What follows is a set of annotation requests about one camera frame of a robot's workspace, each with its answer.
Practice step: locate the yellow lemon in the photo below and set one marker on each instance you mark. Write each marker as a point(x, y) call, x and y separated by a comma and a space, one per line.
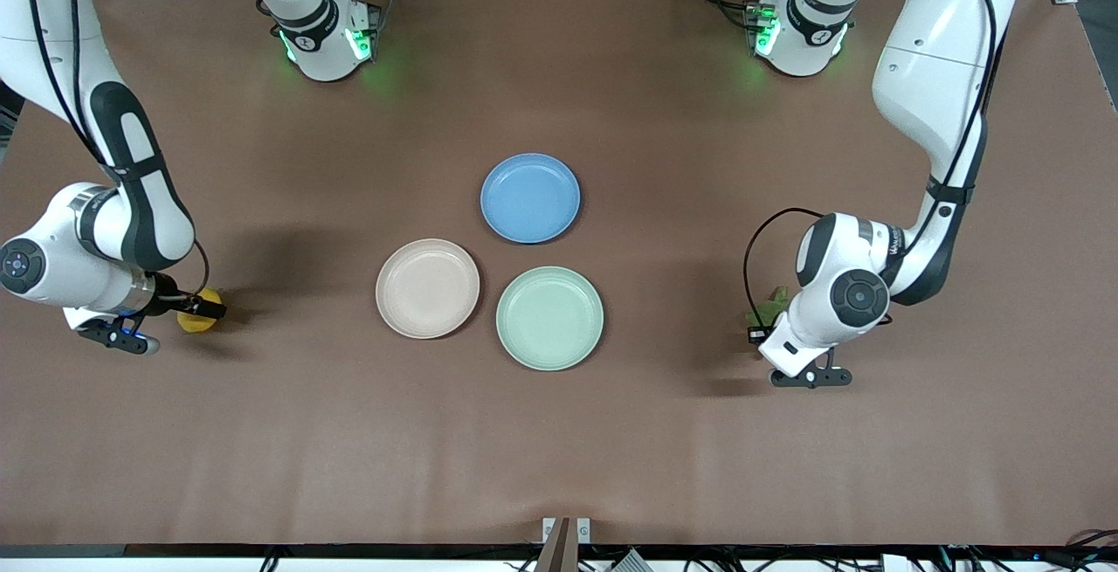
point(194, 323)

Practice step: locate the green lettuce leaf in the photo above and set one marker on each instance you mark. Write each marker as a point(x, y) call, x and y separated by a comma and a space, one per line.
point(773, 301)

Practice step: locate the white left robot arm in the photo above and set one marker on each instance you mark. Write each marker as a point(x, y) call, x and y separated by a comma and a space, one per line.
point(935, 74)

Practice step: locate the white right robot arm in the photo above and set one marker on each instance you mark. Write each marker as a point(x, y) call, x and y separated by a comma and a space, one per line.
point(131, 205)

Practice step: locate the light green plate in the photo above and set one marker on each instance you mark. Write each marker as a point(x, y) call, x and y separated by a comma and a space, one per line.
point(549, 319)

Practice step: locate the beige pink plate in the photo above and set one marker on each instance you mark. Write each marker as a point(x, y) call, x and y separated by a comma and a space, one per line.
point(427, 289)

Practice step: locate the grey vented box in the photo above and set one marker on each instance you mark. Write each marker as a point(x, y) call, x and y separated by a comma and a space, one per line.
point(631, 563)

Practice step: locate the blue plate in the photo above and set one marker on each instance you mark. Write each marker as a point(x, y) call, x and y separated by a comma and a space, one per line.
point(530, 198)

